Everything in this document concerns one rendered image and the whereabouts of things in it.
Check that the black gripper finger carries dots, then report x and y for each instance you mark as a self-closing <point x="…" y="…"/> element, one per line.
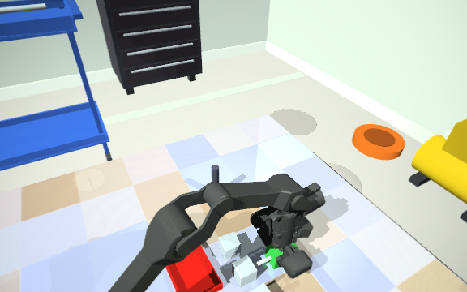
<point x="264" y="238"/>
<point x="279" y="260"/>

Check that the red tray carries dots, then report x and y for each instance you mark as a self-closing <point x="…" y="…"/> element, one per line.
<point x="194" y="274"/>

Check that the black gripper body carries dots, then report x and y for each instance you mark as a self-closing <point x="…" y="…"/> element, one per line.
<point x="295" y="262"/>

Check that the black cylinder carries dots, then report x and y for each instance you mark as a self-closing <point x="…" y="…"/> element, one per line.
<point x="215" y="173"/>

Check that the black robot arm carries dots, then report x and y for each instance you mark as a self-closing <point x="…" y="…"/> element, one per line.
<point x="171" y="235"/>

